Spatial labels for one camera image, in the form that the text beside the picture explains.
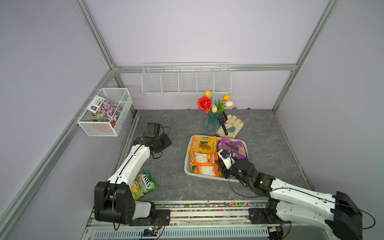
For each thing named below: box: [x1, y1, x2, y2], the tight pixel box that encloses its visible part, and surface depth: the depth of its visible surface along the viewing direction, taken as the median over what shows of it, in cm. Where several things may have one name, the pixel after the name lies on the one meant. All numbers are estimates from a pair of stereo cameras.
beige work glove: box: [215, 114, 244, 139], surface depth 111 cm
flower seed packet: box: [86, 95, 123, 124], surface depth 75 cm
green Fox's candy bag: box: [131, 170, 158, 201], surface depth 84 cm
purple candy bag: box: [218, 137, 248, 162], surface depth 87 cm
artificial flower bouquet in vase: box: [197, 90, 234, 133], surface depth 88 cm
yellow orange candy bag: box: [189, 136, 218, 156], surface depth 88 cm
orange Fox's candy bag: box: [189, 151, 220, 177], surface depth 81 cm
